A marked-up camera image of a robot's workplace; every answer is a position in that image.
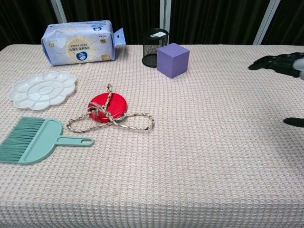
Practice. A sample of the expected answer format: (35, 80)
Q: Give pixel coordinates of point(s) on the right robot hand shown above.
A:
(280, 63)

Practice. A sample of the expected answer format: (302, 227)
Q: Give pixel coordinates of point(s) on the red disc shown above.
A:
(117, 104)

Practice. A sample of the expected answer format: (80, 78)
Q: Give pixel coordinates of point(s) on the green hand brush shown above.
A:
(40, 140)

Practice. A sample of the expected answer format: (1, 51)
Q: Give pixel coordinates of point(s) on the black curtain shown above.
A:
(213, 19)

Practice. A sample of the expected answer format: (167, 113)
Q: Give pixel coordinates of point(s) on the purple foam cube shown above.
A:
(172, 60)

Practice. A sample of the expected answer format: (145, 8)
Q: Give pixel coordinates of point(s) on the pink waffle tablecloth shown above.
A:
(180, 147)

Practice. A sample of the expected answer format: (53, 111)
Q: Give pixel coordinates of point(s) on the black mesh pen holder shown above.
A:
(150, 50)

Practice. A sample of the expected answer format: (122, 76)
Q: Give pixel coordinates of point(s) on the blue tissue pack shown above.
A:
(78, 45)

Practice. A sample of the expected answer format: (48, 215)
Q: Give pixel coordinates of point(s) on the white flower paint palette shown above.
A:
(42, 90)

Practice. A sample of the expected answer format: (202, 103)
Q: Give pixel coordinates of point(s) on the white frame post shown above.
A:
(165, 14)
(266, 22)
(58, 10)

